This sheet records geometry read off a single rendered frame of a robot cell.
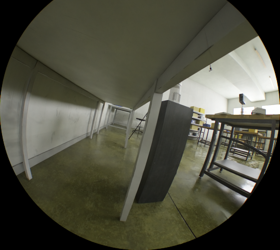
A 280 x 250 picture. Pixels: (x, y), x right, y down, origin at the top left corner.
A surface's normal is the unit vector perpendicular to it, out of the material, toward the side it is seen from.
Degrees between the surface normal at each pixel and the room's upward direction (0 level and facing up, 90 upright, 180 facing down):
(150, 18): 180
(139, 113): 90
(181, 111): 90
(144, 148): 90
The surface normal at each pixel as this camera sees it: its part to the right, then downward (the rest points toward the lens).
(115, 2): -0.23, 0.97
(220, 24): -0.97, -0.24
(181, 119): 0.25, -0.02
